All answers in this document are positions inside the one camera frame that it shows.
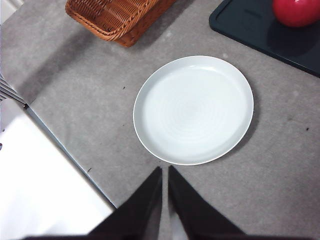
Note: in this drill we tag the red tomato with green stem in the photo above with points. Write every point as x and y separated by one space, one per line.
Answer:
297 12

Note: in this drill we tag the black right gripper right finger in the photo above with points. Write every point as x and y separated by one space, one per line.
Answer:
192 215

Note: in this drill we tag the pale grey round plate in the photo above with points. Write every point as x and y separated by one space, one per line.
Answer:
195 110

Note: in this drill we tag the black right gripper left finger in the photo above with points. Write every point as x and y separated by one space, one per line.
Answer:
140 212

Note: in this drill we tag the brown wicker basket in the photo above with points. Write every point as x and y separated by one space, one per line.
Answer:
117 17

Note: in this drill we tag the dark green flat tray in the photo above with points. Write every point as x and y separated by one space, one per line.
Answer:
245 22

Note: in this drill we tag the grey ribbed panel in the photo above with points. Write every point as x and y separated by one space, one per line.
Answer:
8 91

